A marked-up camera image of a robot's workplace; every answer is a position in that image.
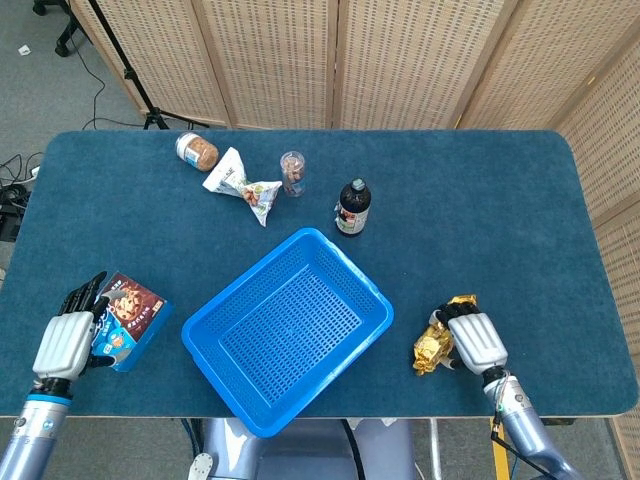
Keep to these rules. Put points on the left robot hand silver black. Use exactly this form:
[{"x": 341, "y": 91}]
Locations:
[{"x": 62, "y": 345}]

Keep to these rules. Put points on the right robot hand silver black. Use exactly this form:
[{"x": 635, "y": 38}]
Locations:
[{"x": 477, "y": 342}]

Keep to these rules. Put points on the gold snack bar packet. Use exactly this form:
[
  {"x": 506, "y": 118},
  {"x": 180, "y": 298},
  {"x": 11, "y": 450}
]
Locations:
[{"x": 430, "y": 345}]

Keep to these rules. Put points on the white green snack bag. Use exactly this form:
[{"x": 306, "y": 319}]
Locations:
[{"x": 227, "y": 172}]

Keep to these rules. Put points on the clear plastic cup of nuts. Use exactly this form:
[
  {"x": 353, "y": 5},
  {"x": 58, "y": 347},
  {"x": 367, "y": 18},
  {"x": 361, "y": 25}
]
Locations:
[{"x": 293, "y": 175}]

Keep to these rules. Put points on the white-lidded jar of nuts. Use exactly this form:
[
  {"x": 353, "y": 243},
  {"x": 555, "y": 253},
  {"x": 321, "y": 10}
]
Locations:
[{"x": 197, "y": 151}]

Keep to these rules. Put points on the blue chocolate cookie box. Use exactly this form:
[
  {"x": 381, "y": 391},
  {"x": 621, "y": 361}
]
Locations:
[{"x": 140, "y": 310}]

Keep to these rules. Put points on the metal table leg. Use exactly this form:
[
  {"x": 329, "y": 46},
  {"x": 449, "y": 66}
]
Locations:
[{"x": 435, "y": 450}]

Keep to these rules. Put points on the dark tea bottle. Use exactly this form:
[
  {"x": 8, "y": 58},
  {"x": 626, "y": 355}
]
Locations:
[{"x": 352, "y": 210}]

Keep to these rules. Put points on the blue plastic mesh basket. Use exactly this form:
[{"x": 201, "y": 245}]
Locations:
[{"x": 290, "y": 330}]

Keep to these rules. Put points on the grey-blue robot torso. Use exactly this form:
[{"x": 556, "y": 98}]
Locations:
[{"x": 310, "y": 455}]

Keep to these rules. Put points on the black tripod stand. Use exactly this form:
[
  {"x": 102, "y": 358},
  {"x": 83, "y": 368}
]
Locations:
[{"x": 131, "y": 75}]

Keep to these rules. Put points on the woven folding screen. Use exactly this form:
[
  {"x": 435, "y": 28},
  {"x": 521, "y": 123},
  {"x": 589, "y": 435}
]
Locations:
[{"x": 410, "y": 60}]

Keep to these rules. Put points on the black office chair base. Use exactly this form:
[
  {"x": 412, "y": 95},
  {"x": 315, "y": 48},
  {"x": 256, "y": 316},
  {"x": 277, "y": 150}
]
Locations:
[{"x": 67, "y": 30}]

